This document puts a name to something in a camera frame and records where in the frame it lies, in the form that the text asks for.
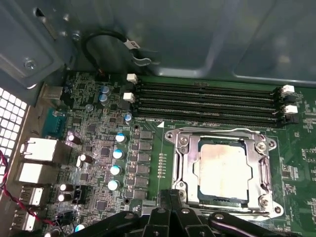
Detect thin wire locking lever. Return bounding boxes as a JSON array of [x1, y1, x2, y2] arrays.
[[176, 126, 265, 141]]

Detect grey metal port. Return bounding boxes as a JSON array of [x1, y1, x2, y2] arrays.
[[40, 85, 64, 100]]

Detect red black twisted wire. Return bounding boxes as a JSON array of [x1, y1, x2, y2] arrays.
[[0, 150, 57, 227]]

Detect silver CPU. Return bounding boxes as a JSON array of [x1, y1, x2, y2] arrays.
[[198, 142, 250, 201]]

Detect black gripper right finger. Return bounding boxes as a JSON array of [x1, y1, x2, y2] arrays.
[[172, 189, 284, 237]]

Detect green motherboard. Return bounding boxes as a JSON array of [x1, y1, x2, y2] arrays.
[[29, 71, 316, 237]]

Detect black looped cable white tag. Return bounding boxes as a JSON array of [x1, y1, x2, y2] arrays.
[[80, 32, 142, 75]]

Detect black RAM slot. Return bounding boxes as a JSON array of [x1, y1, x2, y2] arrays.
[[122, 92, 298, 116], [122, 102, 297, 126], [126, 73, 296, 97], [123, 82, 297, 106]]

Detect blue board connector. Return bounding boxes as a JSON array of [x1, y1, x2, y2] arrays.
[[46, 108, 67, 135]]

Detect CPU socket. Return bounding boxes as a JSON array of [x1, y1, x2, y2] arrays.
[[164, 127, 284, 219]]

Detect silver rear port block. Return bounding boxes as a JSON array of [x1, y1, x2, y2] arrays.
[[13, 212, 37, 232], [21, 186, 45, 207], [18, 161, 50, 185], [21, 137, 59, 161]]

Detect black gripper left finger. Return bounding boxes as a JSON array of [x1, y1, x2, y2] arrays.
[[79, 189, 173, 237]]

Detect black open PC case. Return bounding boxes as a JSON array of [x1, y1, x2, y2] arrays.
[[0, 0, 316, 237]]

